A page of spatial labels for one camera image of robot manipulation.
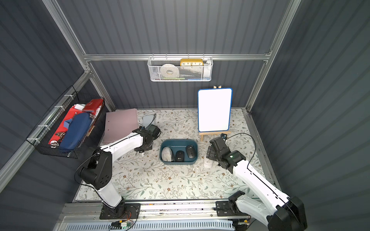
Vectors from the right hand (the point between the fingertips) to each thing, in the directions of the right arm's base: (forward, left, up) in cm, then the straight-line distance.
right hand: (217, 151), depth 81 cm
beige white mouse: (+2, +31, -7) cm, 32 cm away
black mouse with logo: (+2, +22, -10) cm, 25 cm away
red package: (+16, +70, +19) cm, 74 cm away
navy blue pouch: (+2, +71, +19) cm, 73 cm away
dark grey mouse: (+6, +15, -11) cm, 20 cm away
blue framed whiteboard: (+24, +1, +11) cm, 27 cm away
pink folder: (+32, +72, -14) cm, 80 cm away
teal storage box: (+11, +23, -12) cm, 28 cm away
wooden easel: (+16, +8, -5) cm, 19 cm away
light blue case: (+34, +50, -11) cm, 62 cm away
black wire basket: (-3, +80, +23) cm, 84 cm away
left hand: (+6, +46, -5) cm, 46 cm away
